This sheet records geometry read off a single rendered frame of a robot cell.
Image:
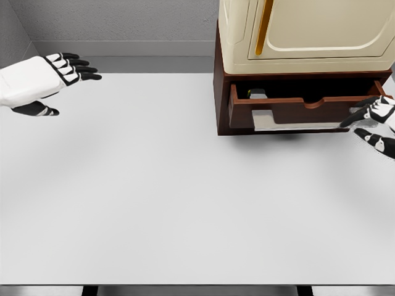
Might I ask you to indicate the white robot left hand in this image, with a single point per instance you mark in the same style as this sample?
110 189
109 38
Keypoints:
31 80

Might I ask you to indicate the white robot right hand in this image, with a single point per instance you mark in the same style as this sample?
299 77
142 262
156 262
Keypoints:
382 112

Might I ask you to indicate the brown wooden drawer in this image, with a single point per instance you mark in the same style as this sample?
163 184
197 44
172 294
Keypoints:
287 113

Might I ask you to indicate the grey switch with yellow button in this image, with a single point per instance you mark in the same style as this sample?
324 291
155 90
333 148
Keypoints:
257 94

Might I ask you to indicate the cream appliance with door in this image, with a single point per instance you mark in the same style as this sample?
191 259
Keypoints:
308 31

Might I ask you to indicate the brown wooden cabinet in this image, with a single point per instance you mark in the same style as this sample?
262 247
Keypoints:
222 101

